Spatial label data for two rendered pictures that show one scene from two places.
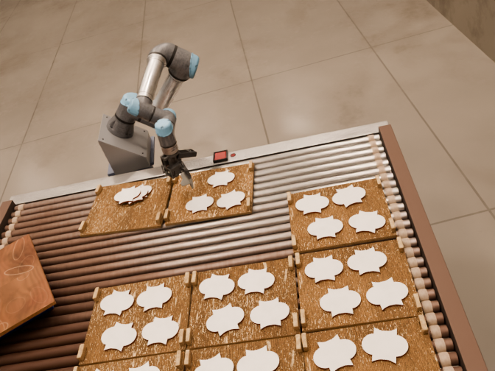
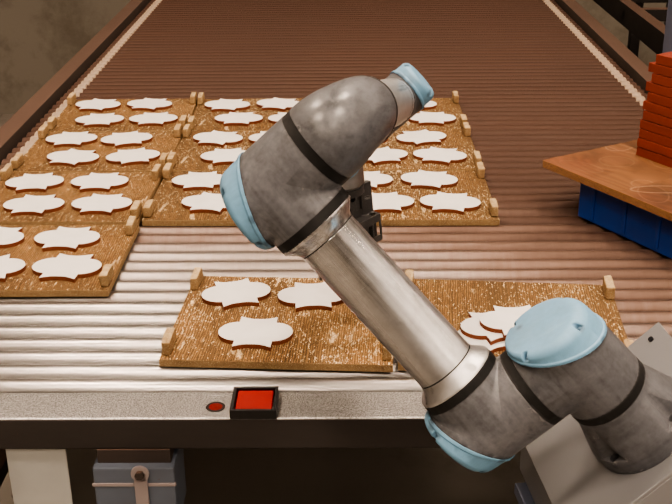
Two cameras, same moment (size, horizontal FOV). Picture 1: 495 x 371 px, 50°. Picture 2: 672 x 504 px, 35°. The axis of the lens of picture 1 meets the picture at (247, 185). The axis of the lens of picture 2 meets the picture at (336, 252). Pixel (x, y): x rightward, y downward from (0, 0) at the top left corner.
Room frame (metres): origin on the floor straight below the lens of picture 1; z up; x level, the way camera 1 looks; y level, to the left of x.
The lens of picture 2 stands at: (3.73, -0.03, 1.84)
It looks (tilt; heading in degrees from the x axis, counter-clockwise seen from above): 24 degrees down; 170
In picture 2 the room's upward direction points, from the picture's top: 1 degrees counter-clockwise
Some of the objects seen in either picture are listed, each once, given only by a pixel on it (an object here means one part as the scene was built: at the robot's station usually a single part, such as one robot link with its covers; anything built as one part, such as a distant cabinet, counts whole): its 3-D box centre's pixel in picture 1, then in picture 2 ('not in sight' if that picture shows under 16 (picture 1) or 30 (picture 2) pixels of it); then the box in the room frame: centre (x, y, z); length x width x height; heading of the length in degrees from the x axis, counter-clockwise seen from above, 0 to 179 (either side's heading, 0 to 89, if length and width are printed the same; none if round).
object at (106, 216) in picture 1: (128, 205); (511, 324); (2.06, 0.59, 0.93); 0.41 x 0.35 x 0.02; 75
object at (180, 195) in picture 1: (211, 193); (285, 320); (1.96, 0.18, 0.93); 0.41 x 0.35 x 0.02; 76
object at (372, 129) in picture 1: (190, 169); (361, 419); (2.26, 0.26, 0.89); 2.08 x 0.09 x 0.06; 79
